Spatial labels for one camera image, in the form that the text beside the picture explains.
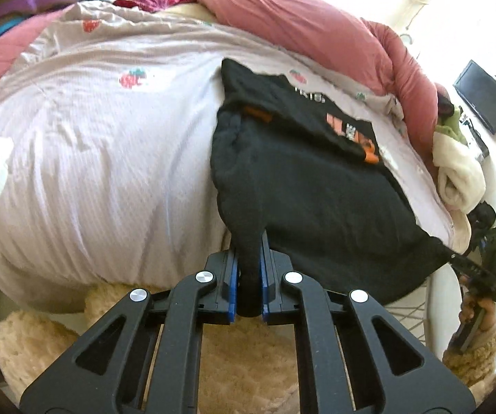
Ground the green plush cloth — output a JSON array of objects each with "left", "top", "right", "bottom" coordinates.
[{"left": 435, "top": 107, "right": 465, "bottom": 144}]

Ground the pink duvet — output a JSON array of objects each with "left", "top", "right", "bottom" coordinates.
[{"left": 198, "top": 0, "right": 440, "bottom": 169}]

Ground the black monitor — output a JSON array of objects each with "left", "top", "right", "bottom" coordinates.
[{"left": 453, "top": 59, "right": 496, "bottom": 135}]

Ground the pale pink strawberry print quilt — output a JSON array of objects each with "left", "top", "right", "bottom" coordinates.
[{"left": 0, "top": 2, "right": 455, "bottom": 313}]

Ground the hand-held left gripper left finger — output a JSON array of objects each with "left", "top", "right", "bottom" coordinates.
[{"left": 19, "top": 250, "right": 237, "bottom": 414}]

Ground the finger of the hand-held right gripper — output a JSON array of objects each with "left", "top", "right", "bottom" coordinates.
[{"left": 435, "top": 239, "right": 492, "bottom": 283}]

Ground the person's right hand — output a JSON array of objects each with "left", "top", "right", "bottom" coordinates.
[{"left": 460, "top": 291, "right": 496, "bottom": 333}]

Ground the black t-shirt with orange print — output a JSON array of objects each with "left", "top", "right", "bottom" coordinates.
[{"left": 210, "top": 58, "right": 453, "bottom": 316}]

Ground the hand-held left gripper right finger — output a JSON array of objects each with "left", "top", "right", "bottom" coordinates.
[{"left": 262, "top": 233, "right": 477, "bottom": 414}]

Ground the cream fleece blanket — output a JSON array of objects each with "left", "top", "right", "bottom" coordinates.
[{"left": 432, "top": 134, "right": 486, "bottom": 214}]

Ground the pale yellow blanket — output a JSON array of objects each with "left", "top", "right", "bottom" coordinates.
[{"left": 446, "top": 207, "right": 473, "bottom": 256}]

